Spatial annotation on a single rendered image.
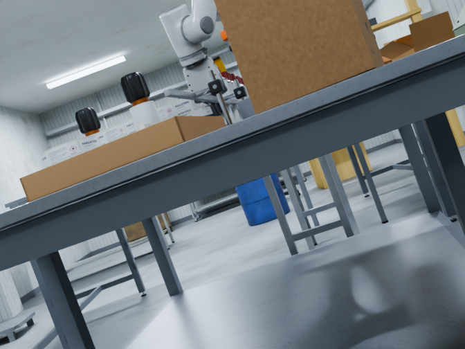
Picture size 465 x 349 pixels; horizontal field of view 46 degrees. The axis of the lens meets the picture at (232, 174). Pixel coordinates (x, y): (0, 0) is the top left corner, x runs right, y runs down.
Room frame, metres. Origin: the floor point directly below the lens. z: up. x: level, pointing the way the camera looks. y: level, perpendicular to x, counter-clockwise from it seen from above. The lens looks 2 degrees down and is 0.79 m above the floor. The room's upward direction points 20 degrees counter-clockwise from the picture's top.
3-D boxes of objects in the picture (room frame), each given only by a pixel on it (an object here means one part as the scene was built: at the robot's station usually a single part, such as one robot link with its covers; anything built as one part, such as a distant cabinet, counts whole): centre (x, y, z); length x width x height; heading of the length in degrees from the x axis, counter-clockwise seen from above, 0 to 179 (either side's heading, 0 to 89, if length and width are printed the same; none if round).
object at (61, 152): (1.90, 0.49, 0.95); 0.20 x 0.20 x 0.14
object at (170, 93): (1.62, -0.05, 0.95); 1.07 x 0.01 x 0.01; 167
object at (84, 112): (2.21, 0.47, 1.04); 0.09 x 0.09 x 0.29
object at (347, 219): (3.28, -0.39, 0.47); 1.17 x 0.36 x 0.95; 167
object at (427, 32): (3.38, -1.36, 0.97); 0.51 x 0.42 x 0.37; 95
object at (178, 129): (0.94, 0.14, 0.85); 0.30 x 0.26 x 0.04; 167
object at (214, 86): (1.28, -0.01, 0.91); 0.07 x 0.03 x 0.17; 77
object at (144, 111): (1.90, 0.21, 1.03); 0.09 x 0.09 x 0.30
